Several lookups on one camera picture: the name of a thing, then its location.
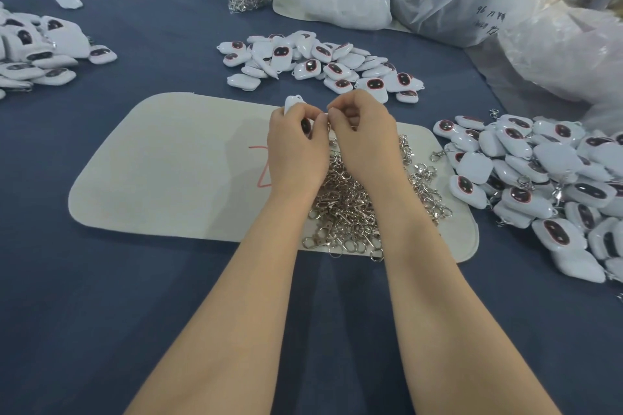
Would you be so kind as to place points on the person's right hand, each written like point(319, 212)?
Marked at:
point(370, 145)

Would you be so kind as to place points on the person's left hand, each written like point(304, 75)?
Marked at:
point(298, 155)

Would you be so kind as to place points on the white charm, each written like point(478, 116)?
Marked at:
point(292, 100)

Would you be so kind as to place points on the person's left forearm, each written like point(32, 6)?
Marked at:
point(229, 322)

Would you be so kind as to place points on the person's right forearm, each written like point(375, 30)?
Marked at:
point(472, 322)

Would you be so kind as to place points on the thin red thread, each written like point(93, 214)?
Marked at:
point(261, 165)

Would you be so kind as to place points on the cream felt work mat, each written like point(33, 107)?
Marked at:
point(154, 167)

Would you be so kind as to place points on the crumpled clear plastic bag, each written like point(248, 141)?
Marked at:
point(580, 50)

